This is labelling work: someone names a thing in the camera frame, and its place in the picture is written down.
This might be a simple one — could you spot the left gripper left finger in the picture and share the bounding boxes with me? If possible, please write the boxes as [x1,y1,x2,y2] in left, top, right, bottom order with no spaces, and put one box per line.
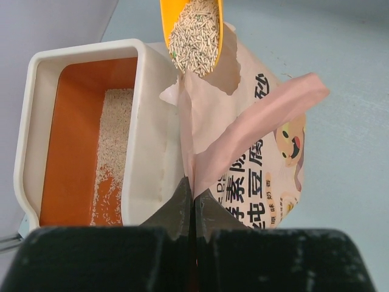
[139,176,192,241]

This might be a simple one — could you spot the tan cat litter granules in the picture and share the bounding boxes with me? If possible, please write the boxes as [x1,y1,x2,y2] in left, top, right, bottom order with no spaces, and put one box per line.
[89,89,134,226]

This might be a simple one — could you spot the white orange litter box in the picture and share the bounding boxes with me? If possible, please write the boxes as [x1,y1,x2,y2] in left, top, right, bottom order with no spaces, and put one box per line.
[13,39,184,231]

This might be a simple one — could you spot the pink cat litter bag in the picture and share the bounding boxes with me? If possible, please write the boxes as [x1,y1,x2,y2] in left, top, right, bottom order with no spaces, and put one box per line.
[160,24,329,229]

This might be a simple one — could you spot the yellow plastic litter scoop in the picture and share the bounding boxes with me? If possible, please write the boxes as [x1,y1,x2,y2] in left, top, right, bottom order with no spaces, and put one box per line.
[160,0,224,77]

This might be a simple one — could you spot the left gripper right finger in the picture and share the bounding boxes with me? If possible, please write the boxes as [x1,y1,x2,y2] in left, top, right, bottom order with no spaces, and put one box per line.
[194,189,246,242]

